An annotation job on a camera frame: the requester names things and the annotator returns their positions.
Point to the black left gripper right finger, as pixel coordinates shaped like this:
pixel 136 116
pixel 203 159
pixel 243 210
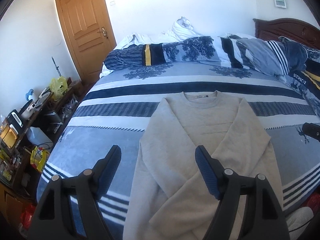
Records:
pixel 263 216

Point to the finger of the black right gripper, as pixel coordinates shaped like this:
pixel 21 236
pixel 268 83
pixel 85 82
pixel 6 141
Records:
pixel 311 130

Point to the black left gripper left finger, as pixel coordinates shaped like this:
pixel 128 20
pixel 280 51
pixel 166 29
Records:
pixel 53 217

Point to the beige knit sweater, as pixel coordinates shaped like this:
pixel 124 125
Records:
pixel 192 144

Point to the red plastic bag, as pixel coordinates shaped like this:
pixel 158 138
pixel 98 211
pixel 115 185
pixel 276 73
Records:
pixel 27 215

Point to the rolled blue patterned quilt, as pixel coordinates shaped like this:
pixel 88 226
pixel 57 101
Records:
pixel 290 62

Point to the white plastic container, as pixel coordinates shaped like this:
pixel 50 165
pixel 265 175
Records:
pixel 36 136

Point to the dark cluttered side shelf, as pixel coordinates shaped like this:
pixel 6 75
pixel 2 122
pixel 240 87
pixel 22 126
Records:
pixel 51 117

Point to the yellow box on shelf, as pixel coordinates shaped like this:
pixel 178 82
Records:
pixel 8 136

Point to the black and white appliance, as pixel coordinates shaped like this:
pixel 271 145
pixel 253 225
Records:
pixel 15 120

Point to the dark wooden headboard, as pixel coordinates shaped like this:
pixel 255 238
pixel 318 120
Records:
pixel 291 28

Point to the blue striped bed blanket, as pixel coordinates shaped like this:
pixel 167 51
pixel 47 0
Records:
pixel 117 110

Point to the yellow plastic bag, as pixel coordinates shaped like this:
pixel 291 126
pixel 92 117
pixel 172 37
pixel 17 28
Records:
pixel 59 87

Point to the white crumpled bed sheet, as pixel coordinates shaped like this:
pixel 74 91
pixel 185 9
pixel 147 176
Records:
pixel 165 33

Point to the wooden door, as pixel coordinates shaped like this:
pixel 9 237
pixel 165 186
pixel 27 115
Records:
pixel 87 30

